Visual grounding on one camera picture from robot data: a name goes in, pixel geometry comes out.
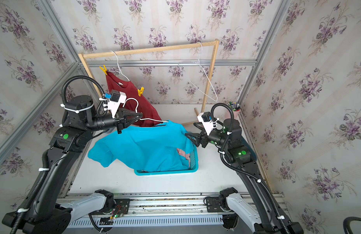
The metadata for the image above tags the yellow clothespin left on red shirt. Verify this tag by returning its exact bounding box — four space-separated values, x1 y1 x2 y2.
99 65 108 76

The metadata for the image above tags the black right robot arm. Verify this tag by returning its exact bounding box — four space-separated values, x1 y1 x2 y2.
186 103 304 234

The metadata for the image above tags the white hanger under red shirt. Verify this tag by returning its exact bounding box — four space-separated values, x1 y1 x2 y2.
108 51 130 82

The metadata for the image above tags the yellow clothespin right on red shirt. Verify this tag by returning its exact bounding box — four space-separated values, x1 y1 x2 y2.
137 87 144 97

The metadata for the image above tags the wooden clothes rack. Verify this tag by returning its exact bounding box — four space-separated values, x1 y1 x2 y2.
77 39 220 126

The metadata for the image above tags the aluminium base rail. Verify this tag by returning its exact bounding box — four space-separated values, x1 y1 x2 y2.
58 191 286 229

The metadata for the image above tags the teal plastic laundry basket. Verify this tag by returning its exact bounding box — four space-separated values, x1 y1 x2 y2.
134 146 199 176

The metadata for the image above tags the white wire hanger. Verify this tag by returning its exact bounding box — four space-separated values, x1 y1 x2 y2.
184 42 218 102

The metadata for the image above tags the yellow clothespin on red shirt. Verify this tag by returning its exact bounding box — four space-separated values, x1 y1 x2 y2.
99 65 108 76
137 87 144 97

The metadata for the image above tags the pink t-shirt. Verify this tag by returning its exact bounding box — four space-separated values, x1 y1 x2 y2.
176 148 191 162

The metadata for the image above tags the pink metal pen bucket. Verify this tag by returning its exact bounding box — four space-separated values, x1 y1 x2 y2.
228 101 242 120

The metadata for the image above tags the turquoise t-shirt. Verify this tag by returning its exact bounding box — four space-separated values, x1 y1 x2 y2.
88 121 194 172

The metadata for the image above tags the dark red t-shirt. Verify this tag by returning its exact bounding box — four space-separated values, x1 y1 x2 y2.
106 71 161 127

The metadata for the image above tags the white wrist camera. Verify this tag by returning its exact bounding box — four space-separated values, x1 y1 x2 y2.
197 112 219 136
99 90 127 118

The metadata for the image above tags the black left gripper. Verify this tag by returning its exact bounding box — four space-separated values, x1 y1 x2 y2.
82 106 141 134

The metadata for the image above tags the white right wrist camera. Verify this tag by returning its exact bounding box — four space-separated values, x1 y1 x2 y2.
197 112 219 136

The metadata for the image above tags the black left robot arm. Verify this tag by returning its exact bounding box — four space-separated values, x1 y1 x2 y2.
2 75 142 234

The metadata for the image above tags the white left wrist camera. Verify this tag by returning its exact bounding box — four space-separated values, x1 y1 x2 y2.
99 90 127 118

